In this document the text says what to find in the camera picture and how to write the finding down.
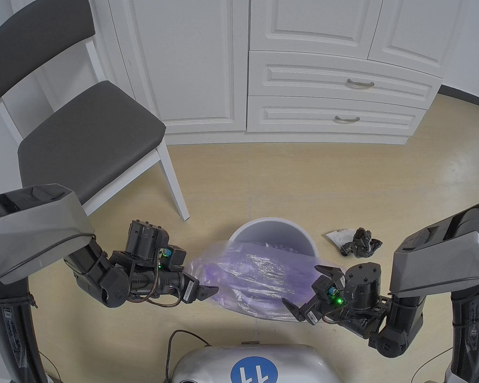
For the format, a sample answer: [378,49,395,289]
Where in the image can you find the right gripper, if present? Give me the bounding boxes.
[283,265,346,327]

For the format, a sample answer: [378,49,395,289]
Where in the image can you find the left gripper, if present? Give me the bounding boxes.
[160,272,220,305]

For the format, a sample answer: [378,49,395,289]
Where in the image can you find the purple plastic bag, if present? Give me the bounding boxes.
[183,241,336,322]

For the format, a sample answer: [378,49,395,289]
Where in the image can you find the white printed wrapper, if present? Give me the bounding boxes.
[325,229,358,250]

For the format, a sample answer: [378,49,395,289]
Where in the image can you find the black plastic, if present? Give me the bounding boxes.
[339,228,384,259]

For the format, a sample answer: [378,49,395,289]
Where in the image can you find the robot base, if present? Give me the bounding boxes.
[172,343,344,383]

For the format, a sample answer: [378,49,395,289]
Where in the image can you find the white trash bin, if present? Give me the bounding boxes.
[227,217,319,259]

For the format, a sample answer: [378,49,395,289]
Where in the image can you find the white chair dark grey cushions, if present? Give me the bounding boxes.
[0,0,190,220]

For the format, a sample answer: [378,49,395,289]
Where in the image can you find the white wardrobe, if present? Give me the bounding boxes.
[8,0,468,147]

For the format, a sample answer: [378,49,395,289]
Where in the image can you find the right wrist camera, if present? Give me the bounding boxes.
[312,273,345,306]

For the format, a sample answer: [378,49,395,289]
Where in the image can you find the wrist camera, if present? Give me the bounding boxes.
[160,245,187,272]
[312,273,345,306]

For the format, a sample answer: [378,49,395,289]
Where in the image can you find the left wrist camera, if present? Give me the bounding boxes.
[160,245,187,272]

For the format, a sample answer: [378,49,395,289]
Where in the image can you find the black cable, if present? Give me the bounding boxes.
[36,350,64,383]
[415,347,456,383]
[164,330,212,382]

